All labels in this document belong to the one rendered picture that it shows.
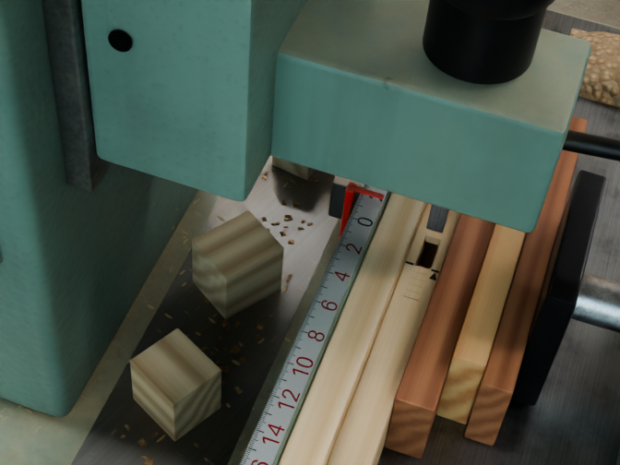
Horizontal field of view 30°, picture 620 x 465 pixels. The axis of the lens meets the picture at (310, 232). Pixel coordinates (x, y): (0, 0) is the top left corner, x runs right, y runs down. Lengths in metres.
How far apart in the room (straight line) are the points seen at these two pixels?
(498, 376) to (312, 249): 0.26
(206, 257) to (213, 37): 0.27
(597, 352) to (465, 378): 0.10
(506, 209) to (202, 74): 0.16
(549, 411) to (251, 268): 0.22
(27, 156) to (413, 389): 0.21
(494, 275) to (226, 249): 0.21
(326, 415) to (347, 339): 0.05
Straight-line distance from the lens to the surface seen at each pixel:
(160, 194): 0.74
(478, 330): 0.58
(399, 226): 0.62
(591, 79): 0.80
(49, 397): 0.70
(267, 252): 0.73
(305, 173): 0.84
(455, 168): 0.54
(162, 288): 0.77
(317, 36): 0.54
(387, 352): 0.58
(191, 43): 0.49
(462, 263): 0.61
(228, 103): 0.51
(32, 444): 0.71
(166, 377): 0.68
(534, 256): 0.62
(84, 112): 0.55
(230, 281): 0.73
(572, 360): 0.65
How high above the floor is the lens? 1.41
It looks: 49 degrees down
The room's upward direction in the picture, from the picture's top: 6 degrees clockwise
